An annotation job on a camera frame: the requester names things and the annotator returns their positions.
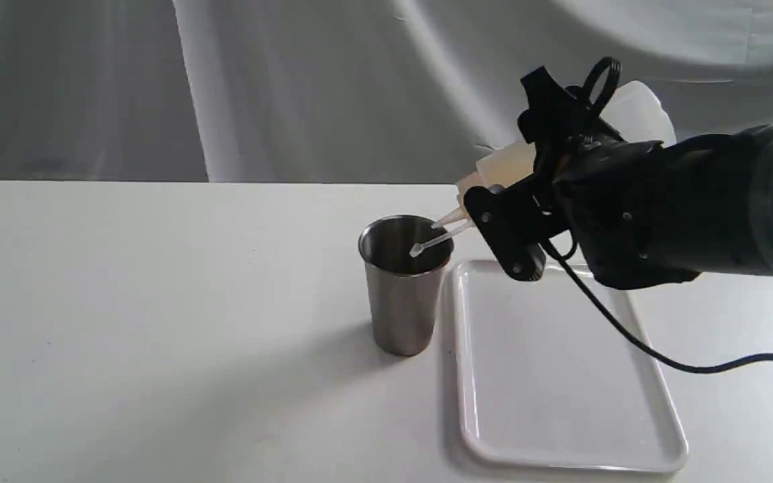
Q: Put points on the stainless steel cup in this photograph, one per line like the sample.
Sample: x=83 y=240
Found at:
x=403 y=291

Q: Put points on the grey backdrop cloth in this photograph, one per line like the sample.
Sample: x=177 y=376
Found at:
x=342 y=91

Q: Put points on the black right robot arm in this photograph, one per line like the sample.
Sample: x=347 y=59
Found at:
x=717 y=204

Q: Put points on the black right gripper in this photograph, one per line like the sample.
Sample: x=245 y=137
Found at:
x=604 y=188

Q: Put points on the white plastic tray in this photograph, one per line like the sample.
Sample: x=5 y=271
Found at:
x=544 y=381

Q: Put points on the clear plastic squeeze bottle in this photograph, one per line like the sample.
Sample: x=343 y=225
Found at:
x=634 y=111

